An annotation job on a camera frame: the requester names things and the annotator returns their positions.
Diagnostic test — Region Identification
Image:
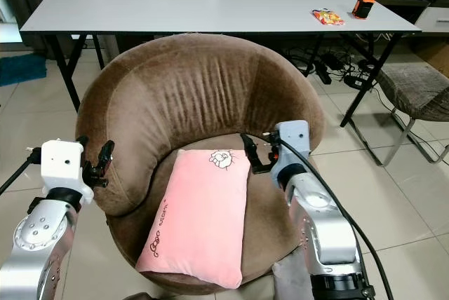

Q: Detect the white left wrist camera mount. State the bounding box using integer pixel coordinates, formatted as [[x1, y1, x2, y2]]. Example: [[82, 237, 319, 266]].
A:
[[40, 139, 86, 204]]

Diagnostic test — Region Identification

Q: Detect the brown round sofa chair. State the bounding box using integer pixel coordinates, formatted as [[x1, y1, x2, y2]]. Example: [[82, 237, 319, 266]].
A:
[[76, 34, 326, 295]]

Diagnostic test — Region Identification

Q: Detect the orange and black device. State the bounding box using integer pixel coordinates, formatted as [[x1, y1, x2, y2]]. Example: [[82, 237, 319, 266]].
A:
[[353, 0, 376, 20]]

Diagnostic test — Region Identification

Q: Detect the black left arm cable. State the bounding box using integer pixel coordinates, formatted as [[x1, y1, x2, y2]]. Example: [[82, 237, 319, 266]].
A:
[[0, 147, 44, 196]]

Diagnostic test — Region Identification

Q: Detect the white rectangular table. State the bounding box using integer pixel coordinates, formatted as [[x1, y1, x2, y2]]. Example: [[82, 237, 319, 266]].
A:
[[20, 0, 422, 130]]

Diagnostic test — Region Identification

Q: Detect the blue rug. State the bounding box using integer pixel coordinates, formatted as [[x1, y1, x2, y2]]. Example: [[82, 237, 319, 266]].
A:
[[0, 53, 46, 88]]

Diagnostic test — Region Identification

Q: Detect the grey woven chair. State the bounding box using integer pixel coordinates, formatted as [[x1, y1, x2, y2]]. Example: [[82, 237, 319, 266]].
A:
[[375, 62, 449, 168]]

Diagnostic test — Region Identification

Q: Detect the orange snack packet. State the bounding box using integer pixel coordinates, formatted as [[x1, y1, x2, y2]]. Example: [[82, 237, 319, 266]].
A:
[[312, 8, 347, 26]]

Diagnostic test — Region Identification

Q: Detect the pink pillow with cat print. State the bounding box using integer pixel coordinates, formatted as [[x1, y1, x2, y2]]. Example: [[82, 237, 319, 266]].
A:
[[135, 148, 252, 290]]

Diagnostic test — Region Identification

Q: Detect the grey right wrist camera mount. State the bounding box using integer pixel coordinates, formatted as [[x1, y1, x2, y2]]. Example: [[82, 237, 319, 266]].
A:
[[274, 120, 311, 176]]

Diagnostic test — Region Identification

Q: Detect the grey pillow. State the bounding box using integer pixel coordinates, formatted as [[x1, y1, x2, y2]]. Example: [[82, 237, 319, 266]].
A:
[[272, 250, 316, 300]]

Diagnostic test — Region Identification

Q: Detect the black power strip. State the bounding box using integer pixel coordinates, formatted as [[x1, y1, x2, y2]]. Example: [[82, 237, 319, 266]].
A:
[[312, 62, 333, 86]]

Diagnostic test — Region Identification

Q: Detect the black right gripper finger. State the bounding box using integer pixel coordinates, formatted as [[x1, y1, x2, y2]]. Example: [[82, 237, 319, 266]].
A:
[[240, 134, 262, 172]]

